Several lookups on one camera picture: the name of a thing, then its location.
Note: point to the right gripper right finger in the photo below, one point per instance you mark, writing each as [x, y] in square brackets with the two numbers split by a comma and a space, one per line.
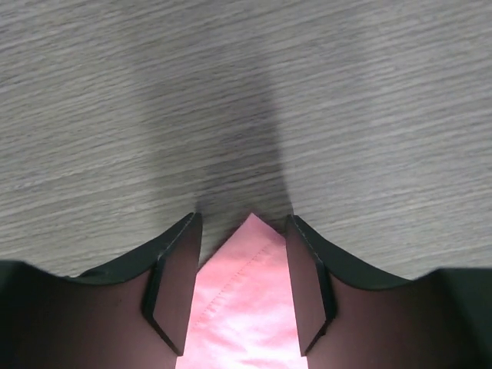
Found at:
[350, 314]

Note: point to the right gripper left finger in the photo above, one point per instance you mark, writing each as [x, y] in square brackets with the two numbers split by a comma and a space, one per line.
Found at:
[130, 312]

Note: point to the pink t shirt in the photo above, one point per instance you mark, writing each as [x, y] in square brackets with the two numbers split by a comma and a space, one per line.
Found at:
[242, 313]

